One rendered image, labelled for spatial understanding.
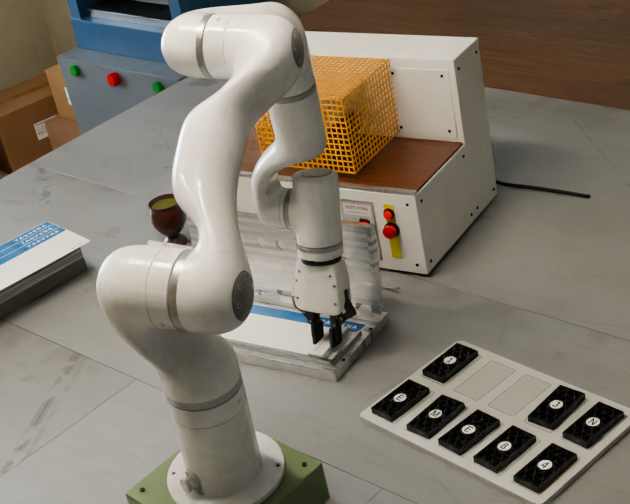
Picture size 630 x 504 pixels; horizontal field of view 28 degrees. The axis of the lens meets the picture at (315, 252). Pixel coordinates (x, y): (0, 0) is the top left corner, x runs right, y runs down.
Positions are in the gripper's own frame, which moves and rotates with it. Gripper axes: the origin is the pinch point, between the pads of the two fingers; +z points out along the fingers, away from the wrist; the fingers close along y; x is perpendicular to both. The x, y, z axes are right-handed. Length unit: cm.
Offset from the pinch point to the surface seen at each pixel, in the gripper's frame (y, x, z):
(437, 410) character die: 28.7, -10.7, 5.0
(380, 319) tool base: 5.3, 11.1, 0.5
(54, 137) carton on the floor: -270, 202, 34
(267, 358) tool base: -9.4, -6.6, 4.1
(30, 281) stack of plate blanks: -77, 0, 1
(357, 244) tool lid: 1.6, 10.5, -14.6
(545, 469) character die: 52, -19, 7
